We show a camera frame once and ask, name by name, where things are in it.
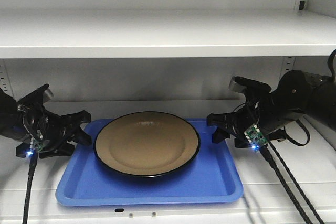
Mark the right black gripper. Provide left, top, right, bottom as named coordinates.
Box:
left=206, top=87, right=286, bottom=153

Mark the black braided cable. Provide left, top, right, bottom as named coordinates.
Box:
left=22, top=154, right=37, bottom=224
left=261, top=142, right=326, bottom=224

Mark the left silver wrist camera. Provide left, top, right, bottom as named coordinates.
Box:
left=18, top=84, right=54, bottom=104

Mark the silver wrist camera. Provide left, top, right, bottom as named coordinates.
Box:
left=229, top=76, right=271, bottom=93
left=18, top=84, right=54, bottom=104

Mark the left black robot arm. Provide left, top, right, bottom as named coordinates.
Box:
left=1, top=84, right=92, bottom=159

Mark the right black braided cable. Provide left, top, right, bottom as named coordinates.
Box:
left=261, top=142, right=326, bottom=224

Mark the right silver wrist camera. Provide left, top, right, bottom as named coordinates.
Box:
left=229, top=76, right=271, bottom=93

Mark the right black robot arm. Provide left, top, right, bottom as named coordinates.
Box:
left=206, top=52, right=335, bottom=148

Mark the white cabinet upper shelf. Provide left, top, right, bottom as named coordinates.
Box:
left=1, top=10, right=335, bottom=59

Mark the beige plate black rim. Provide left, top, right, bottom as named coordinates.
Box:
left=94, top=112, right=201, bottom=177

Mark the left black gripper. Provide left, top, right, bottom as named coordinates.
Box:
left=15, top=98, right=92, bottom=159

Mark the left black braided cable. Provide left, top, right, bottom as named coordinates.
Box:
left=22, top=154, right=37, bottom=224

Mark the blue plastic tray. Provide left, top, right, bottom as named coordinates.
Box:
left=56, top=119, right=244, bottom=207

